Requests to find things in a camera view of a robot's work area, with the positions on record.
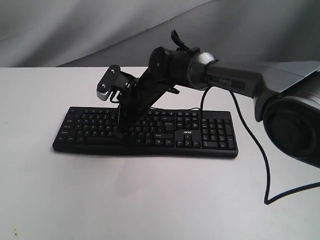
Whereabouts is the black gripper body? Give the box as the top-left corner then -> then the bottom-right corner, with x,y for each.
117,69 -> 180,125

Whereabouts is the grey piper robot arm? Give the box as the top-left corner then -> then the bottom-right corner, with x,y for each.
115,47 -> 320,167

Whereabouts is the black acer keyboard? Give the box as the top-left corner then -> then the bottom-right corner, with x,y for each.
52,106 -> 239,159

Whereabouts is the grey backdrop cloth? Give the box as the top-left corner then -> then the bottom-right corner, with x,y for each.
0,0 -> 320,67

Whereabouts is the black USB cable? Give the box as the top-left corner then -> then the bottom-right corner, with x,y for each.
149,106 -> 202,112

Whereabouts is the black robot camera cable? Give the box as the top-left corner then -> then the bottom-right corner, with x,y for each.
199,84 -> 320,206

